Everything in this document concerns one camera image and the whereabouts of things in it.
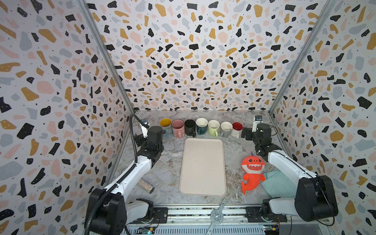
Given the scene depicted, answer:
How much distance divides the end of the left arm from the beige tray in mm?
309

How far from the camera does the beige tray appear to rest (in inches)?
32.8

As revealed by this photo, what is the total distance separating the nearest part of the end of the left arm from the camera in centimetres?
60
